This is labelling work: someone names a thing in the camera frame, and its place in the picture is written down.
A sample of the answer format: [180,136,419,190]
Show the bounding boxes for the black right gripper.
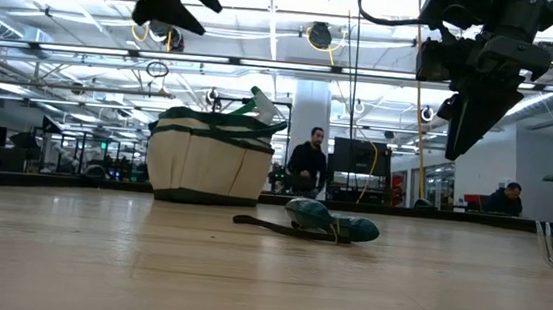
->
[407,28,553,170]

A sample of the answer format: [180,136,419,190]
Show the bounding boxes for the green spray bottle white nozzle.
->
[230,83,283,127]

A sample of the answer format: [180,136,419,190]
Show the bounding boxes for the beige green-trimmed gardening bag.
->
[141,103,290,213]

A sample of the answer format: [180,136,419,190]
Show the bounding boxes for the green handled pruning shears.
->
[230,191,384,249]

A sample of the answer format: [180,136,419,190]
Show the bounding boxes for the seated person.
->
[484,180,526,218]

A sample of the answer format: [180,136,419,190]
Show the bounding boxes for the black equipment cabinet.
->
[328,137,394,206]

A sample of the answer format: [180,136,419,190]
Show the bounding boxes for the white building column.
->
[285,78,335,200]

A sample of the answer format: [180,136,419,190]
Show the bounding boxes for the standing person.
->
[284,124,333,200]

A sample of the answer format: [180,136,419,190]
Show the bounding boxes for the long yellow power cable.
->
[402,79,438,205]

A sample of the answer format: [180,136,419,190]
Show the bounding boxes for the black ceiling cable reel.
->
[307,20,335,51]

